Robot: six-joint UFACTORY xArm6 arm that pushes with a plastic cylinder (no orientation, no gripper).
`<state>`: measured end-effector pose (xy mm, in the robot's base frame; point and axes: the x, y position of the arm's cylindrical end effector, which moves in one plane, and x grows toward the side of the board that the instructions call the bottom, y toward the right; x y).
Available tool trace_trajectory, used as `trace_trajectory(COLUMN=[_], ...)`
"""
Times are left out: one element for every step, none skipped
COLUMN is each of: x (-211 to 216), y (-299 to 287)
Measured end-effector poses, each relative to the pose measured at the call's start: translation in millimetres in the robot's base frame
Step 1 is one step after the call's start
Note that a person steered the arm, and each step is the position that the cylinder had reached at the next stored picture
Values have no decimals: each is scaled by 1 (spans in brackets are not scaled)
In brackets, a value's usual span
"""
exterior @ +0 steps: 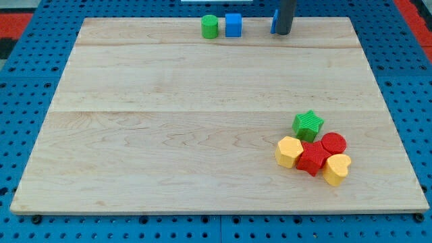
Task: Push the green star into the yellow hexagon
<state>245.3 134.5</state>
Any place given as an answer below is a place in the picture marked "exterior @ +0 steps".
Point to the yellow heart block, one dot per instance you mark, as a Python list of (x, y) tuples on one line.
[(336, 169)]

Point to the green star block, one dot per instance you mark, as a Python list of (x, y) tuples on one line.
[(307, 125)]

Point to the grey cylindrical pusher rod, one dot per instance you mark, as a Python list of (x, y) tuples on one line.
[(286, 16)]

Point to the red star block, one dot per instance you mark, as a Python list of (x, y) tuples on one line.
[(312, 158)]

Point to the blue block behind rod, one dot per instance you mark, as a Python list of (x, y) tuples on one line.
[(274, 21)]

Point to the red cylinder block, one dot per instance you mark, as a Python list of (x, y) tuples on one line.
[(334, 143)]

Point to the wooden board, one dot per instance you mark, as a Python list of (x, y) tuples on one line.
[(150, 118)]

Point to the yellow hexagon block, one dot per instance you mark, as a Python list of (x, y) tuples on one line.
[(288, 152)]

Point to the green cylinder block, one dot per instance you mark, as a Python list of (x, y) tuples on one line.
[(209, 26)]

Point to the blue cube block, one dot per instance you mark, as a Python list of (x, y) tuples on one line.
[(233, 25)]

